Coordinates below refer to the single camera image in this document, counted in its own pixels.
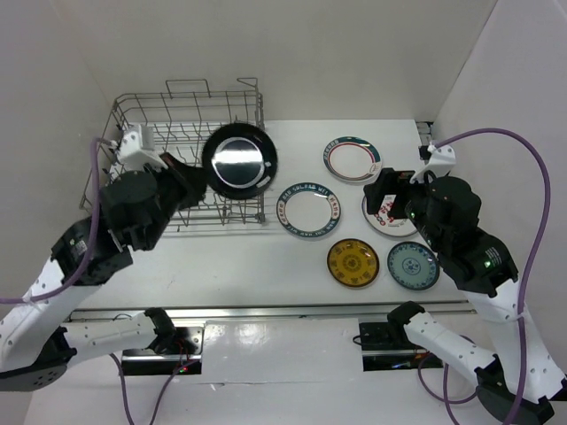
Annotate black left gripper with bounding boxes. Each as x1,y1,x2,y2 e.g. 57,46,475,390
143,150,214,249

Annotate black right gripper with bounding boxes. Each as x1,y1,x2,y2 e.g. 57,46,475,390
361,165,444,249

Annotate black round plate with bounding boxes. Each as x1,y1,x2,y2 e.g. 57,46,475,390
201,122,278,200

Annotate yellow patterned plate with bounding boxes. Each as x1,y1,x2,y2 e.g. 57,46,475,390
326,238,380,289

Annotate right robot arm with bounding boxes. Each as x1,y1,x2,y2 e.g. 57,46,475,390
363,168,566,424

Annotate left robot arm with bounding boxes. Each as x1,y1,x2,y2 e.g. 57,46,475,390
1,153,206,392

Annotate white plate teal red rim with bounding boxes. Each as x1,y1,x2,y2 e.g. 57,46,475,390
322,136,383,183

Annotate white plate red characters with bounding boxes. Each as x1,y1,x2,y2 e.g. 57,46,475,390
361,195,417,238

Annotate white plate teal lettered rim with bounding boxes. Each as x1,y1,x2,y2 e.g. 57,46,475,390
276,182,342,239

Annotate blue white patterned plate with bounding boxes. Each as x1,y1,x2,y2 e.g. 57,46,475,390
386,242,440,291

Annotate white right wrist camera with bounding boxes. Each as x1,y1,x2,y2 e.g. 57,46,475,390
410,143,456,184

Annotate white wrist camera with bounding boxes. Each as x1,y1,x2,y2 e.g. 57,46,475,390
111,124,167,170
410,143,456,184

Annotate grey wire dish rack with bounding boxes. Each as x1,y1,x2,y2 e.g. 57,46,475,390
98,77,267,235

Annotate silver aluminium side rail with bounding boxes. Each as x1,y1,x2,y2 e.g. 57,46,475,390
416,121,433,145

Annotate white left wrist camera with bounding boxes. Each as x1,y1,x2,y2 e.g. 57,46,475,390
111,124,167,170

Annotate silver aluminium front rail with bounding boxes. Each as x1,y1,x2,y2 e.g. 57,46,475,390
68,301,476,322

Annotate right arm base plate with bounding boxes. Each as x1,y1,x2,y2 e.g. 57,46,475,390
353,322,443,372

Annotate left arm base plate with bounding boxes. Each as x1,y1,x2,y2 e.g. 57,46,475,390
119,323,205,376

